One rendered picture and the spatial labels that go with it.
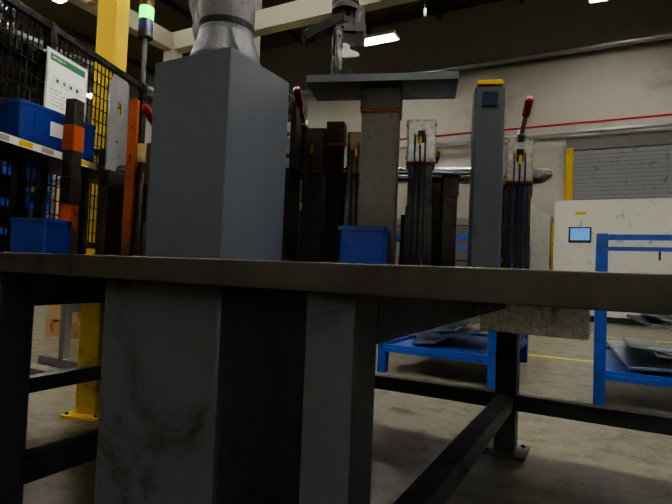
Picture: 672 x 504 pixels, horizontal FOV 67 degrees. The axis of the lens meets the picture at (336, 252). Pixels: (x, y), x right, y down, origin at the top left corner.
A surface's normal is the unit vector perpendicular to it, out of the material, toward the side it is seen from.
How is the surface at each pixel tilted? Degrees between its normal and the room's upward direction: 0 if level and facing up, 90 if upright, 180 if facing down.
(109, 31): 90
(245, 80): 90
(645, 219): 90
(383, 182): 90
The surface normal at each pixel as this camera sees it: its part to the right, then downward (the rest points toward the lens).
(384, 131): -0.17, -0.04
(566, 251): -0.46, -0.05
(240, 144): 0.88, 0.02
